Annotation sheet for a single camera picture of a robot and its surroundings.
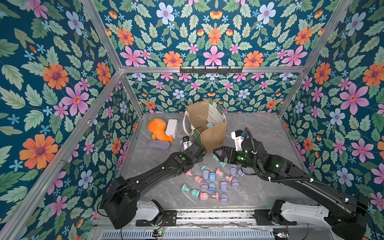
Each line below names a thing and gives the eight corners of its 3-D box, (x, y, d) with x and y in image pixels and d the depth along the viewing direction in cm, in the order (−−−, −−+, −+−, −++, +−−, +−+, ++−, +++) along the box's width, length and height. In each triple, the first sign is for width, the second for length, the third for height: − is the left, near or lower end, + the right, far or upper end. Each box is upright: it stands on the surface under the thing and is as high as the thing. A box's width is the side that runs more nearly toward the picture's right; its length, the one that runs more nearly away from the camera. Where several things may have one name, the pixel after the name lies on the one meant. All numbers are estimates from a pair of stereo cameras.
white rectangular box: (166, 138, 107) (165, 133, 103) (169, 123, 116) (168, 119, 112) (175, 138, 107) (174, 133, 103) (177, 123, 116) (176, 119, 112)
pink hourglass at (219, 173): (215, 173, 90) (215, 171, 88) (217, 169, 91) (218, 167, 89) (230, 182, 86) (231, 181, 84) (232, 178, 88) (233, 176, 86)
